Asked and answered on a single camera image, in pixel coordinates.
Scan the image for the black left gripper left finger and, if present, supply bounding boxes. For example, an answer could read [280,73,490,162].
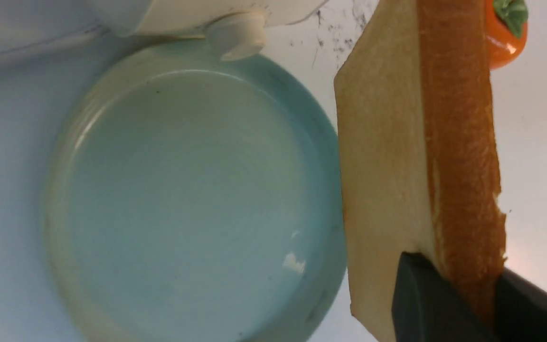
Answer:
[391,252,497,342]

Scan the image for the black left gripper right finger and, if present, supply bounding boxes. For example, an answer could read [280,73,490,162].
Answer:
[494,268,547,342]

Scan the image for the orange persimmon with green leaf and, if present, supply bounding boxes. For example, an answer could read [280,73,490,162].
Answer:
[485,0,529,70]

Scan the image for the toast slice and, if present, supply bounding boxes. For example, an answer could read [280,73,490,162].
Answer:
[334,0,506,342]

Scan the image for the white two-slot toaster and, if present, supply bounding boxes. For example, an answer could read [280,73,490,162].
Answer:
[88,0,324,61]

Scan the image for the light green round plate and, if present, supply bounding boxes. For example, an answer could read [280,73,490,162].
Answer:
[42,40,347,342]

